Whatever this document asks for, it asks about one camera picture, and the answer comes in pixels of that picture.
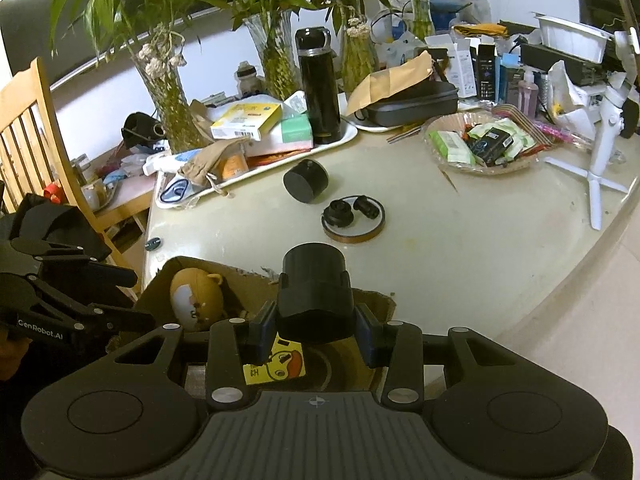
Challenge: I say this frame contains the brown cardboard box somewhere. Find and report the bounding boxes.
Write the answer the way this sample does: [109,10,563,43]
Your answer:
[107,256,398,393]

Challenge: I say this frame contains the amber tape roll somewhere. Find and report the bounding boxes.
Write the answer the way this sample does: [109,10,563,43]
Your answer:
[321,194,387,245]

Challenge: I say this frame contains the yellow duck print card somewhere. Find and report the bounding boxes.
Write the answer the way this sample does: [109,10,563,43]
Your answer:
[242,332,307,386]

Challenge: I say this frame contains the pink striped packet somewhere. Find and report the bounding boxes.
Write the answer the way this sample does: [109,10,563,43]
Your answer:
[532,119,578,148]

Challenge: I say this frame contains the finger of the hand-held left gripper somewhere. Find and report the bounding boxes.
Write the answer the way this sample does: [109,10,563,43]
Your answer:
[27,275,156,336]
[10,240,139,288]

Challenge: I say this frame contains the tall blue box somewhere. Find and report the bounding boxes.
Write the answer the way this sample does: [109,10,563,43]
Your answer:
[497,55,526,106]

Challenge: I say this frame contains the orange packet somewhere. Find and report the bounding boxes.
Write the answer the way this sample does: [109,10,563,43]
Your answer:
[220,152,251,181]

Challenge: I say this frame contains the white gimbal tripod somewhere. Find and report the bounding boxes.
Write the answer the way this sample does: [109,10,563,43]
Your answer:
[542,0,640,231]

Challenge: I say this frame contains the pink pump bottle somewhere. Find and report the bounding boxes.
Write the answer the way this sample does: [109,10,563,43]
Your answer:
[520,70,541,116]

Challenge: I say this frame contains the brown bear toy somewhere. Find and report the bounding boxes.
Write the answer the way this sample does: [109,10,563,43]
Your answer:
[170,269,226,331]

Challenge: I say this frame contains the black thermos bottle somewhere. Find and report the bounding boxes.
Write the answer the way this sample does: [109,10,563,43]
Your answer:
[294,26,342,145]

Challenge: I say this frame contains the large black cylinder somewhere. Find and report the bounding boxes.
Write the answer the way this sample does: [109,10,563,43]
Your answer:
[276,242,356,346]

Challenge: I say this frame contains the green wipes packet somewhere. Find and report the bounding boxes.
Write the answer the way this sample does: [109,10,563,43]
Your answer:
[429,130,477,167]

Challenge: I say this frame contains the black snack packet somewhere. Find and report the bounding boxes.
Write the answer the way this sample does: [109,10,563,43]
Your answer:
[467,127,516,163]

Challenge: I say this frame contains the yellow white medicine box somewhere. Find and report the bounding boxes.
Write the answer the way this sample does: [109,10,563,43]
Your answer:
[210,102,283,142]

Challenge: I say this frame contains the black zip case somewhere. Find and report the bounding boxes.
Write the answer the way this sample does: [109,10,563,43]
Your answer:
[355,82,460,128]

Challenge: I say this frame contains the small black plastic piece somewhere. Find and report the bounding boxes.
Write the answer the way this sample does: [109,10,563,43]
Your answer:
[352,196,381,220]

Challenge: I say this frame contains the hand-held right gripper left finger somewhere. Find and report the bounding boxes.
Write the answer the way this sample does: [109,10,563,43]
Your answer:
[107,302,278,408]

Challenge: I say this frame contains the mint green box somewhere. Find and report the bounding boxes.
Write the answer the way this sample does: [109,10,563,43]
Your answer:
[272,112,315,150]

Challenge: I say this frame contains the white takeaway container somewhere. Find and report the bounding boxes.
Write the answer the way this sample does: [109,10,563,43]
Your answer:
[532,12,613,63]

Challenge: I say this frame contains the white plastic bag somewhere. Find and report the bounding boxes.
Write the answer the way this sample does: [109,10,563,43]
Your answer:
[547,60,606,128]
[375,30,433,68]

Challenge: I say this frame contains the small black cylinder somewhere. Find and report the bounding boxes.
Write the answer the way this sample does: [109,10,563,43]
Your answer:
[282,158,330,205]

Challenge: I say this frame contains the brown drawstring pouch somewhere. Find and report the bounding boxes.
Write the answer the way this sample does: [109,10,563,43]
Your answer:
[177,137,251,196]

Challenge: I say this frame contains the tall black box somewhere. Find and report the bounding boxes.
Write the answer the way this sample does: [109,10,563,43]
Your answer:
[475,44,498,101]

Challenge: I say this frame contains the wooden chopsticks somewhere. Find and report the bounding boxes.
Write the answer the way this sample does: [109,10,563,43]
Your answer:
[385,125,426,143]

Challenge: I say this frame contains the black pouch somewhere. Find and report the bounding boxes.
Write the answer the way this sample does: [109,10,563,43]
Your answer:
[121,111,168,148]

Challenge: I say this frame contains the wooden chair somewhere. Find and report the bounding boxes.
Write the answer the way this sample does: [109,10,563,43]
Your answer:
[0,57,143,301]

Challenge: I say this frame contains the round snack dish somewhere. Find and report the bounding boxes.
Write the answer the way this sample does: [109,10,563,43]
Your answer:
[422,112,541,176]

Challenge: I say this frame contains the pale green sachets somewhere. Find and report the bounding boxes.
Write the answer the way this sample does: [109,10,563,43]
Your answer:
[470,120,538,161]

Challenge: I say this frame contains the white tray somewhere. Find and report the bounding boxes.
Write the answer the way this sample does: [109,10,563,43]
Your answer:
[155,120,359,209]

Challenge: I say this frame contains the white blue packet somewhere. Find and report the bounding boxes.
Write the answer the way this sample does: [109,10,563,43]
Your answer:
[142,149,198,177]

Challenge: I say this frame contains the wooden side table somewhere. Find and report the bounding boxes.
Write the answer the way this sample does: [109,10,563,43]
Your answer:
[65,160,161,241]

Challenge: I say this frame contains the tall white box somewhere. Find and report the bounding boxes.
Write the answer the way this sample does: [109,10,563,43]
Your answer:
[445,42,478,98]

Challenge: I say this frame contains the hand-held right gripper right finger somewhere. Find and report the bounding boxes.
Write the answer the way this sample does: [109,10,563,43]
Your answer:
[354,304,526,407]

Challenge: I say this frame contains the yellow black bag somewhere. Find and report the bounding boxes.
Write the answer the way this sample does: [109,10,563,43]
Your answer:
[451,21,511,40]

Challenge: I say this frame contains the brown paper envelope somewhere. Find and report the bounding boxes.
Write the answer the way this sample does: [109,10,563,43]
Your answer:
[346,50,433,116]

